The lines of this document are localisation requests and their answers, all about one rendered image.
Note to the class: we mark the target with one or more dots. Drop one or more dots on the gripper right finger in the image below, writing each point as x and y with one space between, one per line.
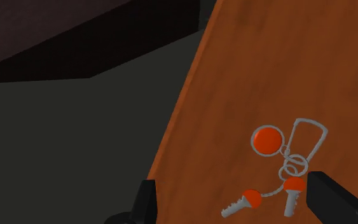
330 198

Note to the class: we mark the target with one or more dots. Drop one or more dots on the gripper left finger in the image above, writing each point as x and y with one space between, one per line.
146 204

